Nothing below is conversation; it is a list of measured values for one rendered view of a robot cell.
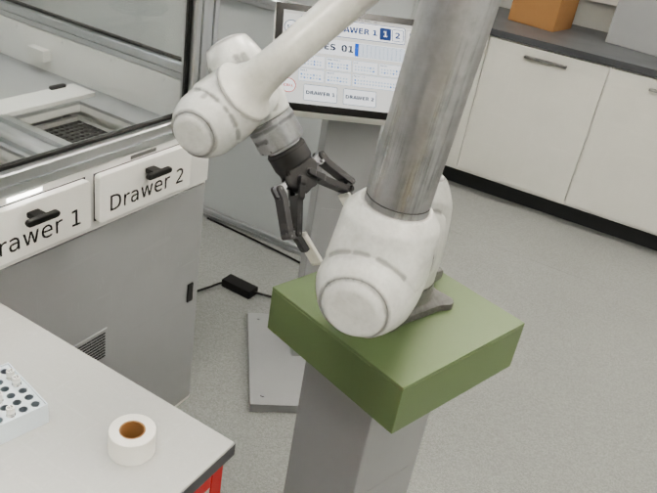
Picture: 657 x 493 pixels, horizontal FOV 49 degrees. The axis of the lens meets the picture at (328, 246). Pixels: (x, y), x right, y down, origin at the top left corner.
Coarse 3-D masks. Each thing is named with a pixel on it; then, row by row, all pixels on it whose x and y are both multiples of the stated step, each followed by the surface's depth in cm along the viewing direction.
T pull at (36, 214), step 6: (36, 210) 137; (42, 210) 138; (54, 210) 138; (30, 216) 136; (36, 216) 135; (42, 216) 136; (48, 216) 137; (54, 216) 138; (30, 222) 134; (36, 222) 135; (42, 222) 136
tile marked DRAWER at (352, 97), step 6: (348, 90) 198; (354, 90) 199; (360, 90) 199; (348, 96) 198; (354, 96) 198; (360, 96) 199; (366, 96) 199; (372, 96) 200; (342, 102) 198; (348, 102) 198; (354, 102) 198; (360, 102) 199; (366, 102) 199; (372, 102) 199
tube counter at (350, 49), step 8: (344, 48) 200; (352, 48) 201; (360, 48) 201; (368, 48) 202; (376, 48) 202; (384, 48) 203; (392, 48) 203; (400, 48) 204; (352, 56) 200; (360, 56) 201; (368, 56) 201; (376, 56) 202; (384, 56) 202; (392, 56) 203; (400, 56) 203
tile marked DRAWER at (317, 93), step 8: (304, 88) 196; (312, 88) 197; (320, 88) 197; (328, 88) 198; (336, 88) 198; (304, 96) 196; (312, 96) 196; (320, 96) 197; (328, 96) 197; (336, 96) 198
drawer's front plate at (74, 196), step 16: (48, 192) 141; (64, 192) 143; (80, 192) 147; (0, 208) 133; (16, 208) 134; (32, 208) 137; (48, 208) 141; (64, 208) 144; (80, 208) 148; (0, 224) 132; (16, 224) 135; (64, 224) 146; (80, 224) 150; (0, 240) 134; (16, 240) 137; (32, 240) 140; (48, 240) 144; (16, 256) 138
